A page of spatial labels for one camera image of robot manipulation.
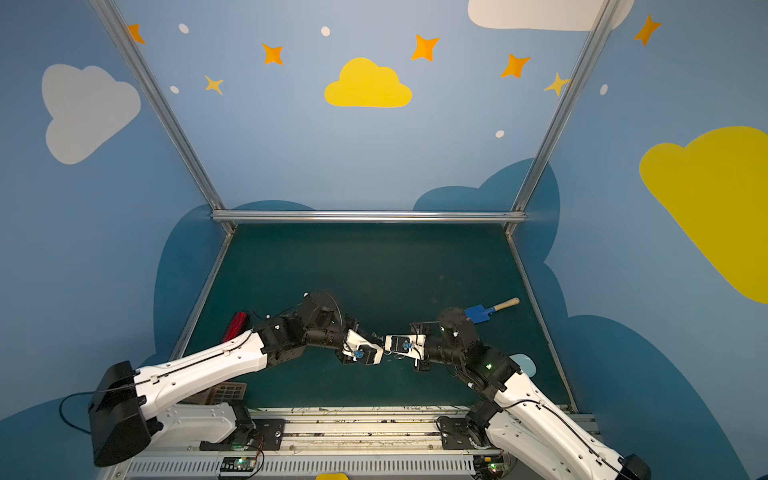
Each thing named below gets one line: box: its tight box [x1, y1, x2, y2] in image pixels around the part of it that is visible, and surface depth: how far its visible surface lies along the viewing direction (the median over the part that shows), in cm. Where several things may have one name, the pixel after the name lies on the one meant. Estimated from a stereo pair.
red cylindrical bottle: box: [222, 311, 249, 342], surface depth 92 cm
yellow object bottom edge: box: [315, 473, 349, 480], surface depth 70 cm
